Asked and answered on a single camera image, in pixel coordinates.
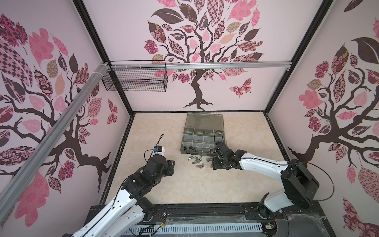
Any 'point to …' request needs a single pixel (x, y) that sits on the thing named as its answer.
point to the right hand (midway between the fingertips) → (214, 163)
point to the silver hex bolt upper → (208, 159)
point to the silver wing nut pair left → (196, 161)
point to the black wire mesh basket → (137, 76)
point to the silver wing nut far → (190, 157)
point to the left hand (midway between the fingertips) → (171, 166)
